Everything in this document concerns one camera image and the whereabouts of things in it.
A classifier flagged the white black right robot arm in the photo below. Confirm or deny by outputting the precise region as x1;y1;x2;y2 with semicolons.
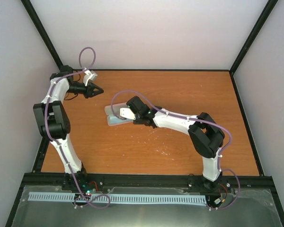
126;96;225;191

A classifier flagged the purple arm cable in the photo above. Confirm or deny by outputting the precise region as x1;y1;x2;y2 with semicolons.
110;89;241;210
44;47;111;210

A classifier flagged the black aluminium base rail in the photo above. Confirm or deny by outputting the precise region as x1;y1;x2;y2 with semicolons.
20;173;276;193

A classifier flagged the light blue cleaning cloth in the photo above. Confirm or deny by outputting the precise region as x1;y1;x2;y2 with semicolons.
107;114;128;125

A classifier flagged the pink glasses case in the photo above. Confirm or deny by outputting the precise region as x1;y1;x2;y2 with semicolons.
104;103;133;126

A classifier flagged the black enclosure frame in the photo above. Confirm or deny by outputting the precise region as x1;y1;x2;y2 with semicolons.
4;0;284;227

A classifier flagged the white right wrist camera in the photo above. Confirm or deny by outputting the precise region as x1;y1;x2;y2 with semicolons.
119;107;136;120

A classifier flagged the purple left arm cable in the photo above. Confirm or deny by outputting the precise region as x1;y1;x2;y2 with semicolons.
44;47;111;210

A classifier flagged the light blue slotted cable duct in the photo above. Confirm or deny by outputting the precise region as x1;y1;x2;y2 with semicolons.
27;192;206;206

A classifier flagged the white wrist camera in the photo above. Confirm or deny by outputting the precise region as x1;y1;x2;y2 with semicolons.
83;70;98;87
119;107;136;120

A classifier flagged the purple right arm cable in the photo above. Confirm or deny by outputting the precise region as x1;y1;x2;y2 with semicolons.
110;89;241;210

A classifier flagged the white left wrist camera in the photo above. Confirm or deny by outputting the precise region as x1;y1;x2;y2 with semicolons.
83;70;98;87

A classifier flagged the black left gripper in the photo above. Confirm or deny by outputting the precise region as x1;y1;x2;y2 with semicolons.
66;81;104;99

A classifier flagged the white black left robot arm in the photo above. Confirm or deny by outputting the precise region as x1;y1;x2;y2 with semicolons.
33;65;104;174

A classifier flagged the clear acrylic front plate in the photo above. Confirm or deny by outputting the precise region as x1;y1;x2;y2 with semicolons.
12;186;282;227

